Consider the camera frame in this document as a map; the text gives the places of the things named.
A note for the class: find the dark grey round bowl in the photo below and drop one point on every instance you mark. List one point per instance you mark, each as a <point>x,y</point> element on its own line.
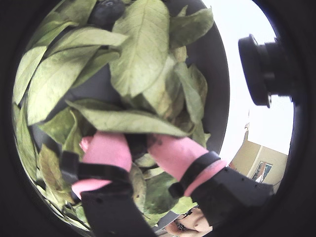
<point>214,61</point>

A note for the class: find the heap of green leaves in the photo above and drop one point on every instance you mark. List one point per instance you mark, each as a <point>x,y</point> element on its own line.
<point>140,49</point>

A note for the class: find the person in black patterned clothes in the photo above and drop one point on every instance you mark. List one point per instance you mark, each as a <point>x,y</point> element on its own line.
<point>195,222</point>

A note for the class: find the colourful wall picture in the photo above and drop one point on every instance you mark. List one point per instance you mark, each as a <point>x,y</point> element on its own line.
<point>261,170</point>

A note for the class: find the pink padded gripper finger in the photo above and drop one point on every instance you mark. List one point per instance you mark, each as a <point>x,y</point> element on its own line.
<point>177,155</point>
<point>108,150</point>

